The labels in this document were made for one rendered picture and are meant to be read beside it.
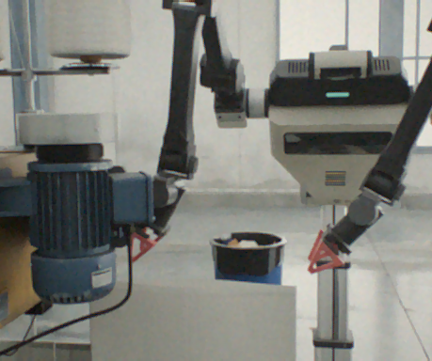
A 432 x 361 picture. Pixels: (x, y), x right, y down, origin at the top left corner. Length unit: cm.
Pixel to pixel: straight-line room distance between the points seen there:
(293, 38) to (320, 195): 761
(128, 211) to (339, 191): 92
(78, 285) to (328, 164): 94
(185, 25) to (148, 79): 843
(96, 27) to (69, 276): 46
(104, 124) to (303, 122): 77
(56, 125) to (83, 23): 24
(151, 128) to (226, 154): 127
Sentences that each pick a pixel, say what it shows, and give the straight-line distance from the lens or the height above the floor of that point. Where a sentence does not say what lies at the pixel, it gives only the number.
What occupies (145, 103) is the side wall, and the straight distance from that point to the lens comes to 971.
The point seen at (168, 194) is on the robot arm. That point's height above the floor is 124.
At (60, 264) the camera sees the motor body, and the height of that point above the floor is 116.
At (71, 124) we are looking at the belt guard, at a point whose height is 140.
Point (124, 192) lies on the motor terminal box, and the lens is 109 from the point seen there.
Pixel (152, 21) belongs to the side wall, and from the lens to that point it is 978.
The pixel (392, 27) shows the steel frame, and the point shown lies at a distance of 906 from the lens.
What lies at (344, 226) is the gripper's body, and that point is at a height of 116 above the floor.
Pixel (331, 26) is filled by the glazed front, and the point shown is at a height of 269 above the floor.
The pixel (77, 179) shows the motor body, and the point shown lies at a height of 131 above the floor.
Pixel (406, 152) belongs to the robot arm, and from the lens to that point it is 133.
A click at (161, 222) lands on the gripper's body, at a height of 117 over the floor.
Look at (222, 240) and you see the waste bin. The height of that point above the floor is 61.
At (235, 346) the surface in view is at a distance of 145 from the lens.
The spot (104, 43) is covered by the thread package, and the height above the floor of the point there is 155.
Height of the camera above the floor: 141
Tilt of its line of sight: 6 degrees down
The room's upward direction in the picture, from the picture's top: 1 degrees counter-clockwise
